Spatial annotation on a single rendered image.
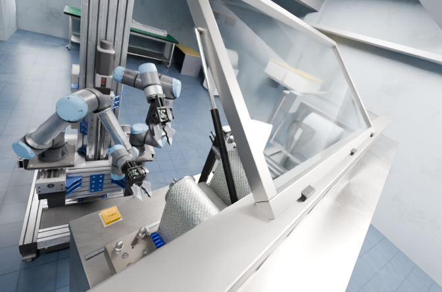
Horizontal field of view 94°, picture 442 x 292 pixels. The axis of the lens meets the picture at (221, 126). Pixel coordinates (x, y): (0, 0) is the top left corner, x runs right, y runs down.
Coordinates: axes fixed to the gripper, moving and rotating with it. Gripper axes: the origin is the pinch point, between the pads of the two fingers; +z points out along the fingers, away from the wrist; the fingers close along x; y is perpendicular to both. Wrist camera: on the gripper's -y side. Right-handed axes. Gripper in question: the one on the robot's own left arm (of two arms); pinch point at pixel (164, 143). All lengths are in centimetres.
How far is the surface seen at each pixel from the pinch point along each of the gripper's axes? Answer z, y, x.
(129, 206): 24.0, -41.4, -5.1
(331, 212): 43, 45, 31
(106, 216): 23.9, -38.3, -17.6
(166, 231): 35.0, -6.7, -5.5
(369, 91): -13, 31, 353
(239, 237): 23, 57, -26
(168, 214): 28.3, -2.2, -5.5
